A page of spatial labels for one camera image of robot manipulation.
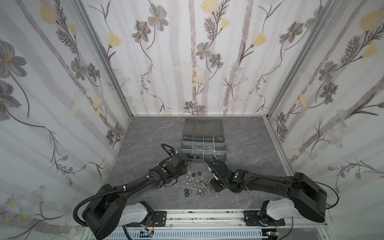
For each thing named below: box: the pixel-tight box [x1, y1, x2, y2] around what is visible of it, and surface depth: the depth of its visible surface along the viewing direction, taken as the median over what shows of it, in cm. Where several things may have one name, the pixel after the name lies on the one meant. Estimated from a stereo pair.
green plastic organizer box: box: [181, 117, 227, 162], surface depth 103 cm
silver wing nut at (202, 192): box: [198, 188, 207, 197], surface depth 84 cm
